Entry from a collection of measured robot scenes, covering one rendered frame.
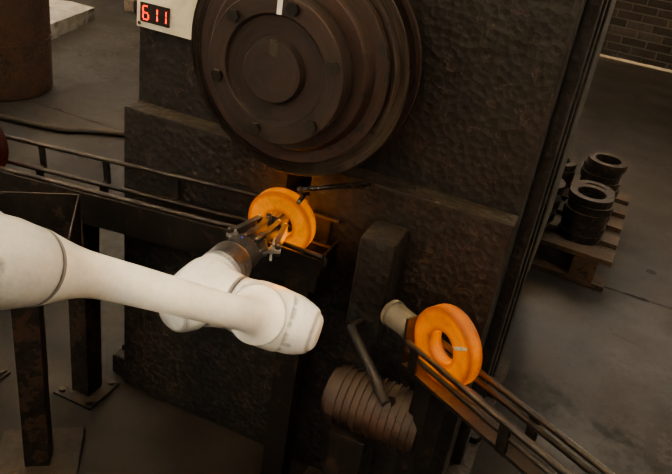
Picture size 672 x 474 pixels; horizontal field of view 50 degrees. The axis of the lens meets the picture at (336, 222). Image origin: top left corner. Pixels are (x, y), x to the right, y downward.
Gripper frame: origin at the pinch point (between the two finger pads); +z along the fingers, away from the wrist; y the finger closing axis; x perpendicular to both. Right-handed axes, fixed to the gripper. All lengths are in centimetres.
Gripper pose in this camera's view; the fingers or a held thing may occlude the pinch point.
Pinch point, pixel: (282, 215)
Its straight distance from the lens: 159.2
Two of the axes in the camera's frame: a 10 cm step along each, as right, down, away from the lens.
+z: 4.0, -4.3, 8.1
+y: 9.1, 3.0, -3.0
